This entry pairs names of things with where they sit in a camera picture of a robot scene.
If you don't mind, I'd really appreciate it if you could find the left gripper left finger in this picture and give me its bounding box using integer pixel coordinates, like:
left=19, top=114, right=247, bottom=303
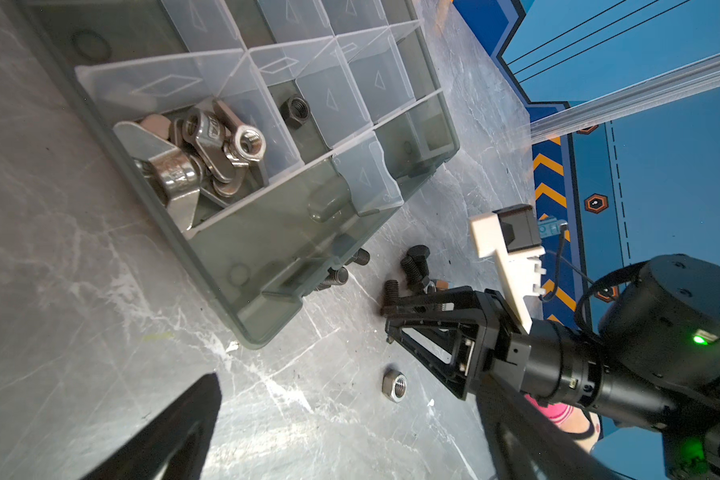
left=84, top=373, right=222, bottom=479

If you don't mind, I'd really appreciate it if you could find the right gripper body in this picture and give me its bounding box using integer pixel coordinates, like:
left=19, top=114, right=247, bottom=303
left=465, top=290, right=531, bottom=394

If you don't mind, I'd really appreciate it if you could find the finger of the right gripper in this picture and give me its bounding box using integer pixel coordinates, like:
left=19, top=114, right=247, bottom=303
left=385, top=317, right=477, bottom=399
left=380, top=286, right=489, bottom=317

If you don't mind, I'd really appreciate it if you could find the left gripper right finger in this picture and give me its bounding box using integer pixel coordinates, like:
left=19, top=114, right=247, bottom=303
left=476, top=374, right=617, bottom=479

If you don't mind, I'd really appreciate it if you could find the lone black hex nut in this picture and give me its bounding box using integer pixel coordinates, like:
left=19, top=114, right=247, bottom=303
left=279, top=94, right=311, bottom=130

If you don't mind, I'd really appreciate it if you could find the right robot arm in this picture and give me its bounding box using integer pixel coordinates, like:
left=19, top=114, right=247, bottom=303
left=381, top=254, right=720, bottom=479

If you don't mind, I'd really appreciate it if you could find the black hex bolt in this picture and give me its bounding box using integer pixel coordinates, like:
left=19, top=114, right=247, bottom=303
left=345, top=248, right=371, bottom=266
left=400, top=245, right=430, bottom=293
left=315, top=267, right=349, bottom=291

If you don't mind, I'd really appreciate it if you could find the plush doll toy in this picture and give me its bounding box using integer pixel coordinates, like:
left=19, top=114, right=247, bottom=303
left=525, top=395, right=602, bottom=453

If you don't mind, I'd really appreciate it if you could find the silver hex nut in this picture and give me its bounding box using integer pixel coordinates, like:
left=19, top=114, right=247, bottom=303
left=381, top=369, right=407, bottom=403

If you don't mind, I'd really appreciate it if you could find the grey plastic organizer box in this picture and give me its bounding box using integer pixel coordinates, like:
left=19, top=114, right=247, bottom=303
left=16, top=1, right=459, bottom=349

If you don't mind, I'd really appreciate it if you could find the right aluminium corner post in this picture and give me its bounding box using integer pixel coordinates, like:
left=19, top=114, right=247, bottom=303
left=530, top=53, right=720, bottom=144

